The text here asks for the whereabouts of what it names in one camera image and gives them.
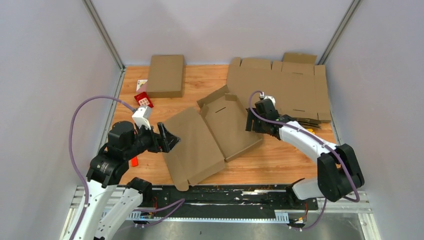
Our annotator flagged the red plastic window block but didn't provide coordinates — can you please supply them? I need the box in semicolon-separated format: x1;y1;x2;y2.
134;91;154;108

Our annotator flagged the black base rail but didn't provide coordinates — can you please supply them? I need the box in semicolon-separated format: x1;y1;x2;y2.
140;184;319;220

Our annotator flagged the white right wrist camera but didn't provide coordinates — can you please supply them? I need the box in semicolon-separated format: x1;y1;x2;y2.
259;94;276;105

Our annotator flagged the playing card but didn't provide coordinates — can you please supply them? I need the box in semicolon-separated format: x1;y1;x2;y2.
136;79;148;93

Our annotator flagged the orange clip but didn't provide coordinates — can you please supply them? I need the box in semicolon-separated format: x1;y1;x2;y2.
130;156;139;168

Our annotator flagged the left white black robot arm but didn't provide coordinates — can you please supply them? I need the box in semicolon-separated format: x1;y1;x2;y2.
64;121;181;240

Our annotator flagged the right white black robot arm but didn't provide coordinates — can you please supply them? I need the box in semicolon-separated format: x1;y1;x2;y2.
245;98;365;209

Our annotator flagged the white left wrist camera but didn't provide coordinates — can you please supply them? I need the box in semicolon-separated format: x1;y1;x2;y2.
131;105;152;130

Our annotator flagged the closed brown cardboard box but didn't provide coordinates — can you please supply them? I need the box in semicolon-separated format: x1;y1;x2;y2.
146;54;185;99

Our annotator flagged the stack of flat cardboard sheets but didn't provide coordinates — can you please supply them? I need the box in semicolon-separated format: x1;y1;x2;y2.
226;52;332;123

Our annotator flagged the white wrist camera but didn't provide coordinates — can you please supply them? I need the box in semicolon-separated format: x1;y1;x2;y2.
259;94;276;105
131;105;152;130

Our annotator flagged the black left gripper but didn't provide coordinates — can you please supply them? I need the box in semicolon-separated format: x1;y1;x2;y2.
125;120;182;159

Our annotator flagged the brown cardboard box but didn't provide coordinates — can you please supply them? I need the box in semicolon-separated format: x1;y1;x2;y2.
163;86;264;192
146;54;185;99

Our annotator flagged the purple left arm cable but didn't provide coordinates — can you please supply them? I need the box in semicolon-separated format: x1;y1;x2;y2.
67;95;186;240

